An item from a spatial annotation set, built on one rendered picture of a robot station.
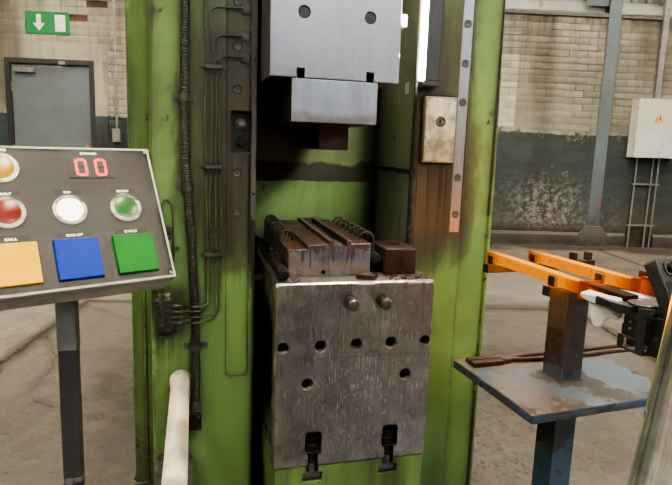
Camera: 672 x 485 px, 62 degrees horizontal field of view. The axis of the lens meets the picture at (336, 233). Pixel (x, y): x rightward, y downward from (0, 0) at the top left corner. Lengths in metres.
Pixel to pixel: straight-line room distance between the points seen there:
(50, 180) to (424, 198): 0.90
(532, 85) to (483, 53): 6.19
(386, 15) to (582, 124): 6.80
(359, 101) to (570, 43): 6.83
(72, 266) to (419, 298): 0.75
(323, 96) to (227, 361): 0.71
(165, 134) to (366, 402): 0.79
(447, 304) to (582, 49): 6.70
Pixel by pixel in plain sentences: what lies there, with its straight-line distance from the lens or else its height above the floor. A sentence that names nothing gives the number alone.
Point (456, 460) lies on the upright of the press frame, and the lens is 1.83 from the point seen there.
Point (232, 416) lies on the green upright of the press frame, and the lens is 1.56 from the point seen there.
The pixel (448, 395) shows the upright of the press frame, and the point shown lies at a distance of 1.71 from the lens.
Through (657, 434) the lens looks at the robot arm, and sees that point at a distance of 0.49.
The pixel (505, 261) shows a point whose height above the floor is 0.97.
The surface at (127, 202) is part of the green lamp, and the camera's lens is 1.14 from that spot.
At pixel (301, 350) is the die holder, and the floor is 0.76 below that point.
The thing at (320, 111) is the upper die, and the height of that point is 1.29.
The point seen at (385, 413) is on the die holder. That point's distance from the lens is 1.41.
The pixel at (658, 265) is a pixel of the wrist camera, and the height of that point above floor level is 1.05.
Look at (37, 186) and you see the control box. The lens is 1.12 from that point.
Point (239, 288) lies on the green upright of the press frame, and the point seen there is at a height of 0.85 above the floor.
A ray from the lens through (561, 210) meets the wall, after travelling 7.98.
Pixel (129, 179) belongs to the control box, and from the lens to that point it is 1.17.
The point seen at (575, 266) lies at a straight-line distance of 1.34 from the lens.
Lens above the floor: 1.22
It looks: 9 degrees down
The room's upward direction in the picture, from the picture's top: 2 degrees clockwise
